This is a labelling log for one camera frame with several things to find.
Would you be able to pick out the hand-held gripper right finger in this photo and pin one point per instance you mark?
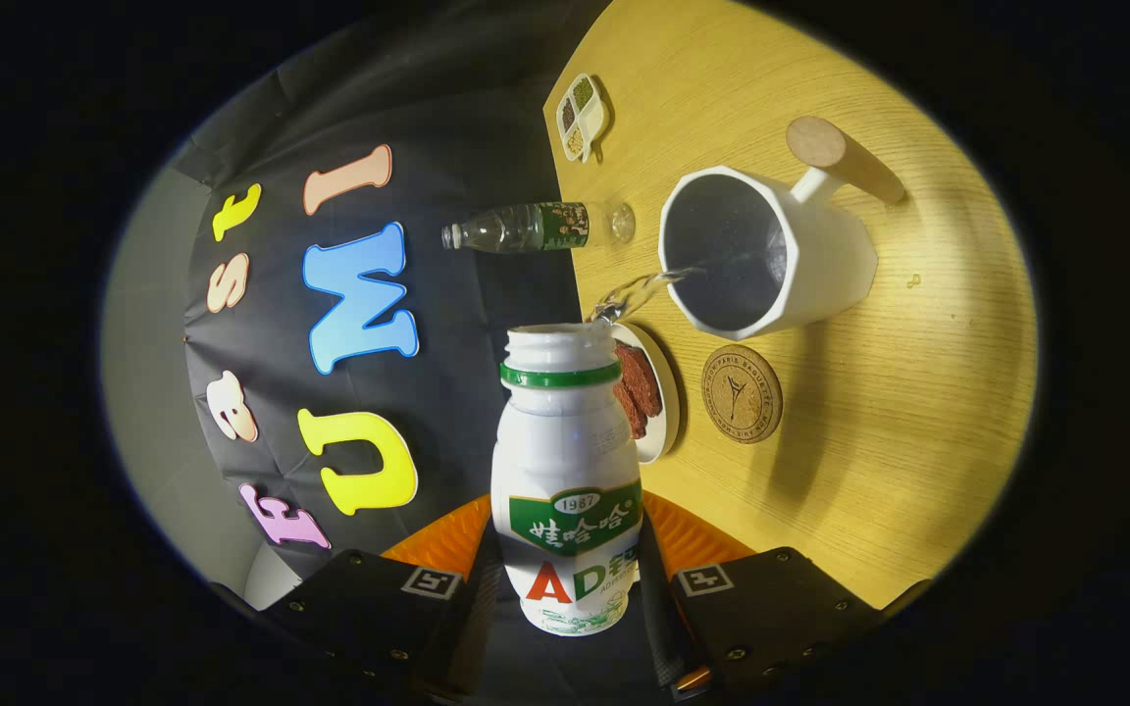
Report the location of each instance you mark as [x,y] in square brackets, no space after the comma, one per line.
[771,613]

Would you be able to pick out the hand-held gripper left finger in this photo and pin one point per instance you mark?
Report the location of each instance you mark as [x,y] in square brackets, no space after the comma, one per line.
[369,613]

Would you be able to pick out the round cork coaster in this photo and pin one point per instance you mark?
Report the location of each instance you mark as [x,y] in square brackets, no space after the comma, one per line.
[743,394]

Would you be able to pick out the white juice bottle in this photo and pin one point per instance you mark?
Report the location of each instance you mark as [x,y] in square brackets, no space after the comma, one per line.
[565,441]

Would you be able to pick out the clear plastic water bottle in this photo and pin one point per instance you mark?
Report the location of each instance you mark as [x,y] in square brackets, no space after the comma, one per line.
[536,226]

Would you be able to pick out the round beige plate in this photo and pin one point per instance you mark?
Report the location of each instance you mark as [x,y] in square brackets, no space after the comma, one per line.
[668,412]

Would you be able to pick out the wooden table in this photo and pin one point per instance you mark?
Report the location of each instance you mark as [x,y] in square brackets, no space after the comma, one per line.
[898,412]

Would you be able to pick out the red meat slice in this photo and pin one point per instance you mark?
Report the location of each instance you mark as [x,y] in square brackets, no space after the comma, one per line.
[643,378]
[632,412]

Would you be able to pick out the black backdrop cloth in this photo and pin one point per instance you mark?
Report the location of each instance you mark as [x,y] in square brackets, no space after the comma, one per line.
[467,118]

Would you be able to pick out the white divided condiment dish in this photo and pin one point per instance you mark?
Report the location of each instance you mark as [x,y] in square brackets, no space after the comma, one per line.
[582,118]

